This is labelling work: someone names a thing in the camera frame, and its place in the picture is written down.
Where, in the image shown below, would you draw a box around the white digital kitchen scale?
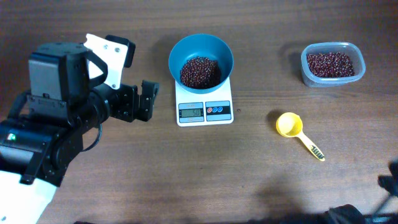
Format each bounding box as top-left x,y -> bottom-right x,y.
175,78 -> 234,127

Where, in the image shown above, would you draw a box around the yellow plastic measuring scoop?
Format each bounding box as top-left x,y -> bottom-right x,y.
275,112 -> 325,162

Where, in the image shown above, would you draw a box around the red adzuki beans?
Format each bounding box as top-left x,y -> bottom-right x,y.
180,52 -> 355,89

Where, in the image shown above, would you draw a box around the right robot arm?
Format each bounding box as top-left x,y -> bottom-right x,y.
280,160 -> 397,224

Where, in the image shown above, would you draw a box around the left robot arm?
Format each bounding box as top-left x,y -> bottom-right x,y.
1,34 -> 159,223

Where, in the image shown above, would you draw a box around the clear plastic container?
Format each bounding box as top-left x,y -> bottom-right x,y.
300,42 -> 366,88

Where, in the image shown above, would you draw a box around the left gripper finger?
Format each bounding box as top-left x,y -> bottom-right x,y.
136,80 -> 160,121
105,35 -> 136,68

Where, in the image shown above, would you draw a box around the left black camera cable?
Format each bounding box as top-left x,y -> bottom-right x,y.
81,123 -> 103,152

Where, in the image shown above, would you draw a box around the blue plastic bowl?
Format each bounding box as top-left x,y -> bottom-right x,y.
169,34 -> 234,94

